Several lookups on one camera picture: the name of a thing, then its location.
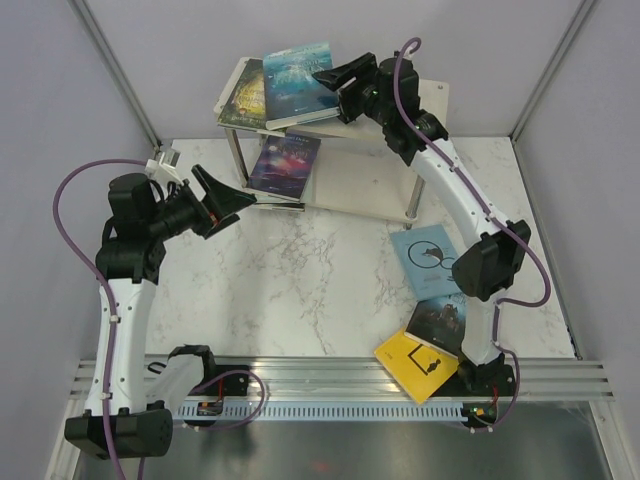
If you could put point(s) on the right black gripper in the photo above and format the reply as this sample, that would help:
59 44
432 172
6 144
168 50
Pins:
362 68

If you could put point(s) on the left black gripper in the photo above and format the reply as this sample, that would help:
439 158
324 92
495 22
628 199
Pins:
218 197

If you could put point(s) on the teal ocean cover book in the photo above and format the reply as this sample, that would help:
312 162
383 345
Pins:
292 95

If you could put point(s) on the purple Robinson Crusoe book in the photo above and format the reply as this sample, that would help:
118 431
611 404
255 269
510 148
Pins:
294 144

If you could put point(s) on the black Moon and Sixpence book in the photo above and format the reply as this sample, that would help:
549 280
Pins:
280 206

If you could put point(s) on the pale green G book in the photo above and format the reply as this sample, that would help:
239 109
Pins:
307 195

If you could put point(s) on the green yellow fantasy book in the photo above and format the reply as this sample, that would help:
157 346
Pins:
245 107

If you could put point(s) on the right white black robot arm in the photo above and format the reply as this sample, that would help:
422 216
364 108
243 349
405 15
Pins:
495 245

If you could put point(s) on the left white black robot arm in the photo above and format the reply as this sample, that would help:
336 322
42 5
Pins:
123 418

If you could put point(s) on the white two-tier wooden shelf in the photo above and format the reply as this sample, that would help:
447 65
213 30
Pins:
354 172

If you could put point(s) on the light blue OS book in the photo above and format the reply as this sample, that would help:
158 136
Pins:
427 256

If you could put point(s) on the dark castle cover book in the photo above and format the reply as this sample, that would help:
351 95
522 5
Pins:
439 323

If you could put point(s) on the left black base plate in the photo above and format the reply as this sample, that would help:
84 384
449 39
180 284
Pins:
223 380

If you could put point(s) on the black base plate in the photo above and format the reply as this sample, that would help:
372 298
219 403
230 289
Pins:
486 408
223 380

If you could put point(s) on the aluminium front frame rail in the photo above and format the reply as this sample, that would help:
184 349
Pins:
364 379

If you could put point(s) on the white slotted cable duct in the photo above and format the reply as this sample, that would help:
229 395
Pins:
236 410

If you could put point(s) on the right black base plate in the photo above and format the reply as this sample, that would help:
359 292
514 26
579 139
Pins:
486 408

